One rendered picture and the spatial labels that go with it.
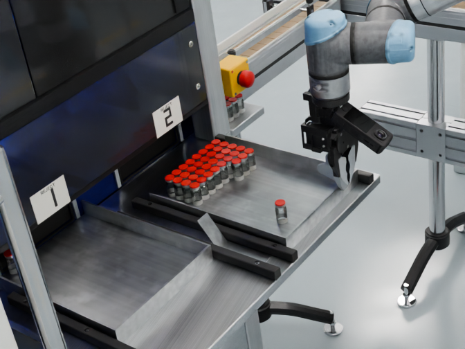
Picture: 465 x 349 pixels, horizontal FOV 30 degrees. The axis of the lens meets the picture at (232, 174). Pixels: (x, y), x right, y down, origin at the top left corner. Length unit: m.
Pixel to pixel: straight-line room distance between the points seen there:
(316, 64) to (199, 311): 0.48
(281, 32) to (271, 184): 0.68
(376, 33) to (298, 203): 0.40
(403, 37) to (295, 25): 0.90
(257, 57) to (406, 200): 1.21
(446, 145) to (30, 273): 1.89
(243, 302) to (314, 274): 1.45
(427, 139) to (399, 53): 1.14
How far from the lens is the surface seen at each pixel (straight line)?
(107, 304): 1.58
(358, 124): 1.62
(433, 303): 2.83
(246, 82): 1.98
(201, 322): 1.50
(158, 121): 1.81
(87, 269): 1.68
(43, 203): 1.63
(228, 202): 1.77
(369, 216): 3.21
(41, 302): 0.94
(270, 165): 1.88
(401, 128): 2.70
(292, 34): 2.37
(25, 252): 0.91
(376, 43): 1.54
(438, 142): 2.66
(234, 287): 1.56
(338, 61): 1.57
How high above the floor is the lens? 1.86
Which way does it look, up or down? 32 degrees down
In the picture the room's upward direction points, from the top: 9 degrees counter-clockwise
